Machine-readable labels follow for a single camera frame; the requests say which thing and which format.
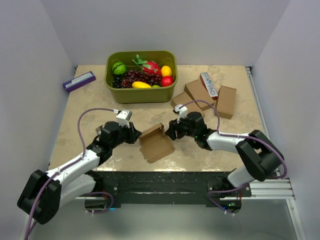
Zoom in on green toy watermelon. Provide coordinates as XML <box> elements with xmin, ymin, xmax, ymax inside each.
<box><xmin>112</xmin><ymin>61</ymin><xmax>127</xmax><ymax>75</ymax></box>

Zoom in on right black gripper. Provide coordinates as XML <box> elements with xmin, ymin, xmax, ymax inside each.
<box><xmin>165</xmin><ymin>113</ymin><xmax>198</xmax><ymax>141</ymax></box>

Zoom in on brown snack wrapper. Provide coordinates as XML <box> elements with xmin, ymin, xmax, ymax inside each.
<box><xmin>95</xmin><ymin>125</ymin><xmax>104</xmax><ymax>136</ymax></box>

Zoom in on yellow toy mango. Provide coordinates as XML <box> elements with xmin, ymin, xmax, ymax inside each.
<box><xmin>132</xmin><ymin>81</ymin><xmax>152</xmax><ymax>89</ymax></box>

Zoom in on folded brown box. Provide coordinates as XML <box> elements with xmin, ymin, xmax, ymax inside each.
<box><xmin>215</xmin><ymin>85</ymin><xmax>237</xmax><ymax>120</ymax></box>
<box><xmin>170</xmin><ymin>92</ymin><xmax>205</xmax><ymax>117</ymax></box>
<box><xmin>184</xmin><ymin>79</ymin><xmax>215</xmax><ymax>111</ymax></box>

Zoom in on red toy grapes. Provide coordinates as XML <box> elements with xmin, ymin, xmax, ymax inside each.
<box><xmin>120</xmin><ymin>70</ymin><xmax>162</xmax><ymax>88</ymax></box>

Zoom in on dark blue toy grapes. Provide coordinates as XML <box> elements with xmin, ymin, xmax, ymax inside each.
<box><xmin>112</xmin><ymin>75</ymin><xmax>124</xmax><ymax>89</ymax></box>

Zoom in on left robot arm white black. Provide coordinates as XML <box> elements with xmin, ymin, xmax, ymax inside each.
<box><xmin>17</xmin><ymin>121</ymin><xmax>142</xmax><ymax>225</ymax></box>

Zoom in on pink toy dragon fruit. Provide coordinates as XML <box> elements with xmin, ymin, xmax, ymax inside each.
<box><xmin>132</xmin><ymin>54</ymin><xmax>162</xmax><ymax>77</ymax></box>

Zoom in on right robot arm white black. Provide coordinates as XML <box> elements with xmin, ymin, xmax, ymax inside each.
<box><xmin>165</xmin><ymin>112</ymin><xmax>284</xmax><ymax>197</ymax></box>

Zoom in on front folded brown box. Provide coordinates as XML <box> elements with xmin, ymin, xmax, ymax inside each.
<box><xmin>170</xmin><ymin>92</ymin><xmax>205</xmax><ymax>117</ymax></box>

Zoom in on middle folded brown box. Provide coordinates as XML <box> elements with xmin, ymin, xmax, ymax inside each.
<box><xmin>184</xmin><ymin>79</ymin><xmax>215</xmax><ymax>111</ymax></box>

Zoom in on olive green plastic basket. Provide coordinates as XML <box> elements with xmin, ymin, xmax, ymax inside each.
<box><xmin>104</xmin><ymin>50</ymin><xmax>178</xmax><ymax>104</ymax></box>

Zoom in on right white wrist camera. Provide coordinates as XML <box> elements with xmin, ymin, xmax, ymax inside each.
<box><xmin>173</xmin><ymin>104</ymin><xmax>188</xmax><ymax>124</ymax></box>

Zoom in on yellow orange toy lemon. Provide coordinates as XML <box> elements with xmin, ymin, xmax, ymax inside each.
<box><xmin>161</xmin><ymin>65</ymin><xmax>173</xmax><ymax>77</ymax></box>

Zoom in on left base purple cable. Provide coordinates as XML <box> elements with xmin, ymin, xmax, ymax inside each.
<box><xmin>84</xmin><ymin>191</ymin><xmax>114</xmax><ymax>215</ymax></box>

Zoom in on aluminium frame rail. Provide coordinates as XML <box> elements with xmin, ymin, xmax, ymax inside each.
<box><xmin>249</xmin><ymin>177</ymin><xmax>306</xmax><ymax>240</ymax></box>

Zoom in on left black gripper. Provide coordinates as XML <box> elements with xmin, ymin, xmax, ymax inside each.
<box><xmin>110</xmin><ymin>121</ymin><xmax>142</xmax><ymax>149</ymax></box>

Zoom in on red toy apple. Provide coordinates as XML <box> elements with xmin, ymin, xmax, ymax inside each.
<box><xmin>161</xmin><ymin>76</ymin><xmax>174</xmax><ymax>87</ymax></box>

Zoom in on right folded brown box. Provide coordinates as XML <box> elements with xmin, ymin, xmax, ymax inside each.
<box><xmin>215</xmin><ymin>85</ymin><xmax>237</xmax><ymax>120</ymax></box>

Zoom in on red white toothpaste box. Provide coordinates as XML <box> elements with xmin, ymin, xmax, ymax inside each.
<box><xmin>199</xmin><ymin>72</ymin><xmax>218</xmax><ymax>100</ymax></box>

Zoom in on brown paper box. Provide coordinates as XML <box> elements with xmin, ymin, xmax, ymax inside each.
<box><xmin>139</xmin><ymin>123</ymin><xmax>175</xmax><ymax>164</ymax></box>

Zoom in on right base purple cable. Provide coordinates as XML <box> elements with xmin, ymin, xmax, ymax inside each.
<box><xmin>207</xmin><ymin>182</ymin><xmax>251</xmax><ymax>216</ymax></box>

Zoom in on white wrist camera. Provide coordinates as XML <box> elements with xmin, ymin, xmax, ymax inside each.
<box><xmin>116</xmin><ymin>109</ymin><xmax>132</xmax><ymax>128</ymax></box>
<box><xmin>173</xmin><ymin>104</ymin><xmax>188</xmax><ymax>124</ymax></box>

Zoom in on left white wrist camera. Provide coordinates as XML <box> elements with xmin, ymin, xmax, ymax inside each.
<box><xmin>116</xmin><ymin>109</ymin><xmax>132</xmax><ymax>128</ymax></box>

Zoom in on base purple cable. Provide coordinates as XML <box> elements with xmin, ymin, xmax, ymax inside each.
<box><xmin>207</xmin><ymin>182</ymin><xmax>251</xmax><ymax>216</ymax></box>
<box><xmin>84</xmin><ymin>191</ymin><xmax>114</xmax><ymax>215</ymax></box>

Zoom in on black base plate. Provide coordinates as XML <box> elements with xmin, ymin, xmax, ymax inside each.
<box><xmin>84</xmin><ymin>171</ymin><xmax>252</xmax><ymax>213</ymax></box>

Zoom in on purple flat box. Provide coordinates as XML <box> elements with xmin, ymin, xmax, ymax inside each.
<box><xmin>62</xmin><ymin>71</ymin><xmax>96</xmax><ymax>93</ymax></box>

